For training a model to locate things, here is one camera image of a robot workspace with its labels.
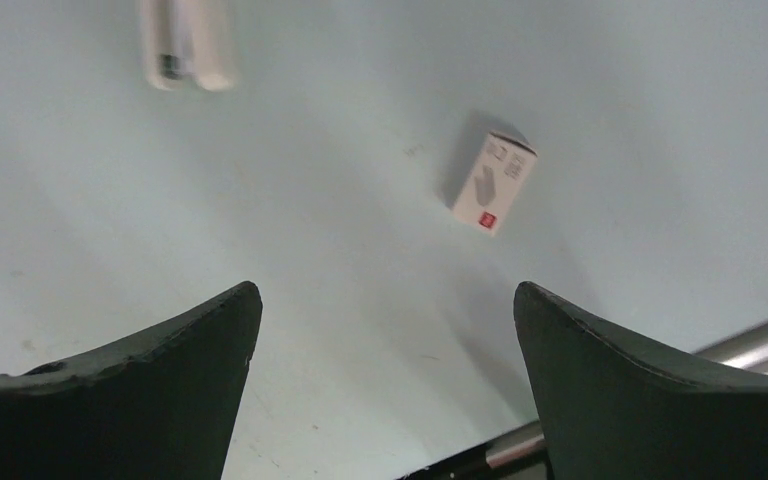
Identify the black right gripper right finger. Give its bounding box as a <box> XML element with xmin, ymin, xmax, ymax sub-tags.
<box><xmin>513</xmin><ymin>280</ymin><xmax>768</xmax><ymax>480</ymax></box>

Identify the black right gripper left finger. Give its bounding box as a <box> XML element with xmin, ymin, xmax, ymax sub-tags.
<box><xmin>0</xmin><ymin>281</ymin><xmax>263</xmax><ymax>479</ymax></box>

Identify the white staple box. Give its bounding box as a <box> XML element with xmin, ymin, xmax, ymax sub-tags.
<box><xmin>451</xmin><ymin>131</ymin><xmax>538</xmax><ymax>236</ymax></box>

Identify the white small stapler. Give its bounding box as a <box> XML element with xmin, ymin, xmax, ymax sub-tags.
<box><xmin>136</xmin><ymin>0</ymin><xmax>237</xmax><ymax>92</ymax></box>

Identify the aluminium table edge rail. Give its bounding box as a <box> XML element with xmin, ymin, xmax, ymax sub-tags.
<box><xmin>397</xmin><ymin>305</ymin><xmax>768</xmax><ymax>480</ymax></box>

